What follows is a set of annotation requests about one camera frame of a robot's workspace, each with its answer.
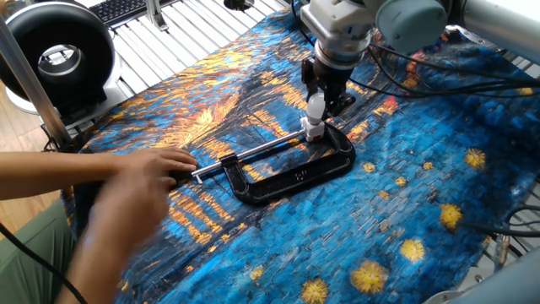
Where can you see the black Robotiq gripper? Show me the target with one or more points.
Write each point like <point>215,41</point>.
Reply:
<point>329,76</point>

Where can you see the white light bulb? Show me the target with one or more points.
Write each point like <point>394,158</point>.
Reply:
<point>315,108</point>

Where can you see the black C-clamp with metal screw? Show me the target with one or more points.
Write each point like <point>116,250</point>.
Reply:
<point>295,177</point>

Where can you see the person's left forearm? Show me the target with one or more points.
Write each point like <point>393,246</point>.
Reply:
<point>59,173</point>

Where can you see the white bulb socket block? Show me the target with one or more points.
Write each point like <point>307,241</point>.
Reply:
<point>312,130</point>

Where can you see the person's left hand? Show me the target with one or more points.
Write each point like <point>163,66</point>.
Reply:
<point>160,167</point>

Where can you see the person's right hand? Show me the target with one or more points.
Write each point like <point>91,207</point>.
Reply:
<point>126,211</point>

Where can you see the starry night print tablecloth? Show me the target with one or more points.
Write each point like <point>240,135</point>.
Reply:
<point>380,236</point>

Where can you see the black keyboard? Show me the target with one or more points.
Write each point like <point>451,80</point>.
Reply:
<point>131,8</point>

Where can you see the black round fan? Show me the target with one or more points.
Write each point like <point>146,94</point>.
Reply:
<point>55,55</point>

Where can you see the green trousers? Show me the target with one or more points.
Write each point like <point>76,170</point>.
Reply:
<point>34,253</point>

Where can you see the aluminium upright post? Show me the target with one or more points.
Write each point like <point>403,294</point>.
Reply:
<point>38,84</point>

